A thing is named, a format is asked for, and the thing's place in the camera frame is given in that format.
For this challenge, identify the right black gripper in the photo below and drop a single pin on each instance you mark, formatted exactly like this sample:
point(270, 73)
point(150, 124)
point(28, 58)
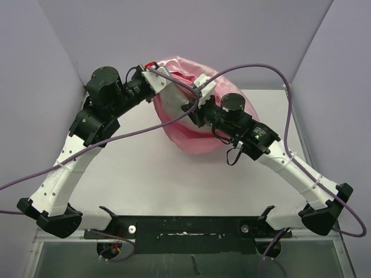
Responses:
point(197, 113)

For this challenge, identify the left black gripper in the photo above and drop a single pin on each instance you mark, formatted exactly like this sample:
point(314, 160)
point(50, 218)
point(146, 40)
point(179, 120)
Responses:
point(138, 74)

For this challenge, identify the pink pillow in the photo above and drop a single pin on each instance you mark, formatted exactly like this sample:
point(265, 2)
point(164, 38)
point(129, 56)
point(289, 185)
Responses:
point(171, 99)

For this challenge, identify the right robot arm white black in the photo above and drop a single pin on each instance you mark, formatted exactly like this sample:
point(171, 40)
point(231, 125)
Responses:
point(325, 199)

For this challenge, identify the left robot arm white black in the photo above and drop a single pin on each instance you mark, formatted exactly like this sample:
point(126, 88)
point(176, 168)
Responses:
point(107, 99)

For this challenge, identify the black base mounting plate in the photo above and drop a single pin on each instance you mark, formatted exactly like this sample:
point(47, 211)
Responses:
point(194, 235)

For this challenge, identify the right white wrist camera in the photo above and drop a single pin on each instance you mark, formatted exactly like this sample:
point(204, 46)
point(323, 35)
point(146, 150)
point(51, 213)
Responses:
point(204, 91)

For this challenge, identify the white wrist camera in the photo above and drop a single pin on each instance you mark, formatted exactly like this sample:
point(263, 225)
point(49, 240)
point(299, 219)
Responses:
point(204, 91)
point(156, 82)

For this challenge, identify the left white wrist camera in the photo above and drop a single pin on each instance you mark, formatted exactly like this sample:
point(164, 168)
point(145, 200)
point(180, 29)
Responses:
point(156, 82)

